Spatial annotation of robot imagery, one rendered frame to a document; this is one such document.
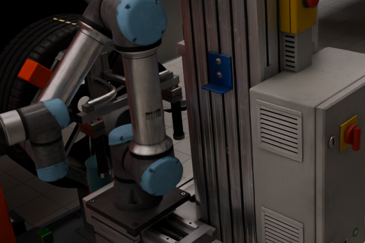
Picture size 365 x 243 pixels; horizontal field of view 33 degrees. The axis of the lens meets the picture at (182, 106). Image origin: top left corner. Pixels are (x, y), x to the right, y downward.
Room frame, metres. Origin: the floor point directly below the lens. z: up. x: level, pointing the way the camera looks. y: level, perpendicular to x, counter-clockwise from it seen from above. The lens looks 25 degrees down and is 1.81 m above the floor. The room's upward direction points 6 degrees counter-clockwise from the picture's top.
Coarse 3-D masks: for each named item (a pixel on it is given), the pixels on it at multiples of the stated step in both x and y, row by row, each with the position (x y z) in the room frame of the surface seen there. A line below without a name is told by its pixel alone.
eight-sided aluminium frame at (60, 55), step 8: (112, 40) 2.14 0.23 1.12; (104, 48) 2.11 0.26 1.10; (112, 48) 2.13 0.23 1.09; (56, 56) 2.05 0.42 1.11; (56, 64) 2.03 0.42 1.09; (32, 104) 1.96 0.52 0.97; (72, 168) 1.98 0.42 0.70; (112, 168) 2.08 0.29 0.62; (72, 176) 1.97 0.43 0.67; (80, 176) 1.99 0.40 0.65; (112, 176) 2.08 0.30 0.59; (88, 184) 2.00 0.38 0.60
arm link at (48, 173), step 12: (36, 144) 1.27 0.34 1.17; (48, 144) 1.27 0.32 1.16; (60, 144) 1.29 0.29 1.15; (36, 156) 1.27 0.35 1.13; (48, 156) 1.27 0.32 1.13; (60, 156) 1.28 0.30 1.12; (36, 168) 1.28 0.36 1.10; (48, 168) 1.26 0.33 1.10; (60, 168) 1.28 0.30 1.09; (48, 180) 1.27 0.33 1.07
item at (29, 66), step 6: (30, 60) 1.98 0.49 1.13; (24, 66) 1.98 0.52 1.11; (30, 66) 1.95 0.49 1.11; (36, 66) 1.94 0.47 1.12; (42, 66) 1.95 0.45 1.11; (24, 72) 1.95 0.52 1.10; (30, 72) 1.93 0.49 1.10; (36, 72) 1.94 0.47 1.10; (42, 72) 1.95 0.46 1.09; (48, 72) 1.96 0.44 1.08; (24, 78) 1.93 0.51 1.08; (30, 78) 1.92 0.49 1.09; (36, 78) 1.93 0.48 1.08; (42, 78) 1.95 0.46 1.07; (48, 78) 1.96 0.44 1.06; (36, 84) 1.93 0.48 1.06; (42, 84) 1.94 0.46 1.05
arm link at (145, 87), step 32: (128, 0) 1.38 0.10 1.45; (128, 32) 1.35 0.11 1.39; (160, 32) 1.38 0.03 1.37; (128, 64) 1.39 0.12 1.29; (128, 96) 1.41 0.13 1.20; (160, 96) 1.41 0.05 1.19; (160, 128) 1.40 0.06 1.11; (128, 160) 1.44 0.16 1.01; (160, 160) 1.37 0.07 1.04; (160, 192) 1.37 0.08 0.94
